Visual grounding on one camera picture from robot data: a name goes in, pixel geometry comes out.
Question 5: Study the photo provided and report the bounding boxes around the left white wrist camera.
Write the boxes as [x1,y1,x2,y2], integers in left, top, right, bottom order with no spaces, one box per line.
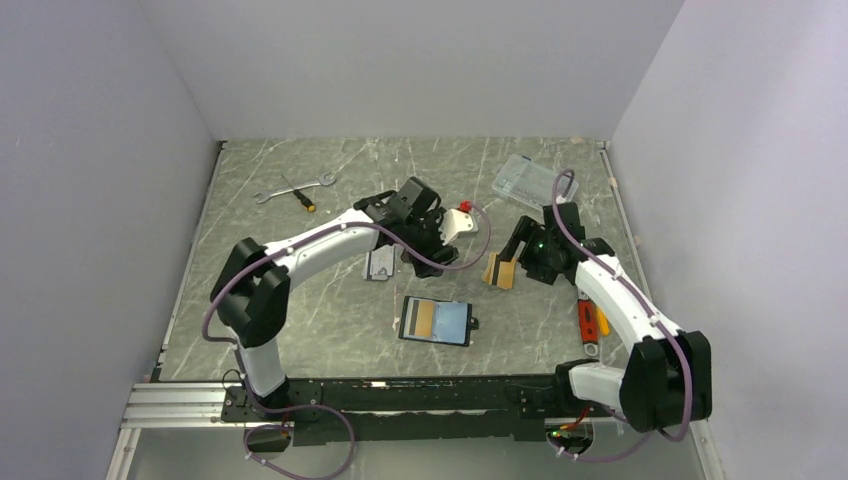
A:
[439,208,478,245]

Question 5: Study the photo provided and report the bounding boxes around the black yellow screwdriver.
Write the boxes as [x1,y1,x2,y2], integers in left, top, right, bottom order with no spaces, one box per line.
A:
[281,175,316,213]

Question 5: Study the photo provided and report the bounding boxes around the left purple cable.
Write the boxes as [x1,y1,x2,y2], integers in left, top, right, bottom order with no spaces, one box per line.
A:
[200,201,493,480]

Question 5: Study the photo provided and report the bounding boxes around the yellow handled tool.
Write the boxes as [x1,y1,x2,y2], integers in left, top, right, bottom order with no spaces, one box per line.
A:
[596,307,611,337]

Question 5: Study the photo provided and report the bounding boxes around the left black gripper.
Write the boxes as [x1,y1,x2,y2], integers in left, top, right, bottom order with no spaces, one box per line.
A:
[402,208,460,278]

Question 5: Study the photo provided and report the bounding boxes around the clear plastic organizer box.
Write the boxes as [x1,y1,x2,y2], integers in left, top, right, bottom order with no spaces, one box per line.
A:
[492,154,557,212]

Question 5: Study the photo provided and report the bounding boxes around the orange handled tool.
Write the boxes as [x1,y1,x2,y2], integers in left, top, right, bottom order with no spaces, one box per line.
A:
[577,299,599,358]

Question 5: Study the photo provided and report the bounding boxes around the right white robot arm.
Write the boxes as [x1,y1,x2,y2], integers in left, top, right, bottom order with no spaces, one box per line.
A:
[498,202,713,434]

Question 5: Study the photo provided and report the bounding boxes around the aluminium frame rail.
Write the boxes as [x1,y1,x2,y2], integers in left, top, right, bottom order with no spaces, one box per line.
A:
[121,383,226,429]

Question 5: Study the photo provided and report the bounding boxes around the black leather card holder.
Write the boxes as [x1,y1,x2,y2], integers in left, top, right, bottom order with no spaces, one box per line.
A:
[397,296,480,347]

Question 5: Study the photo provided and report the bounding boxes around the silver open-end wrench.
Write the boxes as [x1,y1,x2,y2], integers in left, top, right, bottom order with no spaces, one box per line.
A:
[253,172,337,204]

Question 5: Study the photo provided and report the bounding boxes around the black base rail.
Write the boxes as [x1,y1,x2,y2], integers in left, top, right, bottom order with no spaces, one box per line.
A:
[221,374,609,446]

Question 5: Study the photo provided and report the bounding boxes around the tan wooden block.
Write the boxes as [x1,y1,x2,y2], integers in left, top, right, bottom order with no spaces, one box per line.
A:
[482,252,517,290]

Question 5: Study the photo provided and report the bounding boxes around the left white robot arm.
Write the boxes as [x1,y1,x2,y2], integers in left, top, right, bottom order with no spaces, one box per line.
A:
[208,177,458,420]

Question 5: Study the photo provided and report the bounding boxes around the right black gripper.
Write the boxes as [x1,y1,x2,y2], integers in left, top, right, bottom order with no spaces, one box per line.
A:
[497,216,558,285]

